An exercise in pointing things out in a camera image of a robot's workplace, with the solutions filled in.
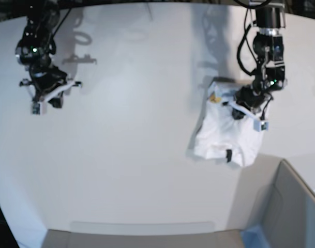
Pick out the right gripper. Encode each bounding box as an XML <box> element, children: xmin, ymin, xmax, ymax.
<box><xmin>19</xmin><ymin>64</ymin><xmax>82</xmax><ymax>109</ymax></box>

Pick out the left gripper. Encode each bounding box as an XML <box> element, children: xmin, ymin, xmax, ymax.
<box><xmin>222</xmin><ymin>86</ymin><xmax>274</xmax><ymax>120</ymax></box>

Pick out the white printed t-shirt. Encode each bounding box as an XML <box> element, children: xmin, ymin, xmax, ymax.
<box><xmin>188</xmin><ymin>77</ymin><xmax>267</xmax><ymax>167</ymax></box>

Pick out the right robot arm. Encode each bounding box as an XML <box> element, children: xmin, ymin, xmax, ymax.
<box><xmin>15</xmin><ymin>1</ymin><xmax>82</xmax><ymax>115</ymax></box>

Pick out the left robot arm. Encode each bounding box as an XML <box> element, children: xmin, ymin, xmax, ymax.
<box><xmin>232</xmin><ymin>1</ymin><xmax>286</xmax><ymax>121</ymax></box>

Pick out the grey cardboard bin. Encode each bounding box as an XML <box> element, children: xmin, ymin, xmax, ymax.
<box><xmin>240</xmin><ymin>160</ymin><xmax>315</xmax><ymax>247</ymax></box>

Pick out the grey tape strip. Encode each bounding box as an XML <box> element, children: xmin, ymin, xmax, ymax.
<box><xmin>70</xmin><ymin>222</ymin><xmax>215</xmax><ymax>236</ymax></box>

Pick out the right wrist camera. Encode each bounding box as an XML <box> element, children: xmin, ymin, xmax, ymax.
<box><xmin>31</xmin><ymin>102</ymin><xmax>47</xmax><ymax>115</ymax></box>

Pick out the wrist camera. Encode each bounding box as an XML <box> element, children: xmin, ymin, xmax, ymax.
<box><xmin>253</xmin><ymin>119</ymin><xmax>269</xmax><ymax>132</ymax></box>
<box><xmin>31</xmin><ymin>102</ymin><xmax>47</xmax><ymax>115</ymax></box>

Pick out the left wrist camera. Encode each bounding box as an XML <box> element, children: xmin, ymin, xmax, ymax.
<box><xmin>253</xmin><ymin>119</ymin><xmax>269</xmax><ymax>132</ymax></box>

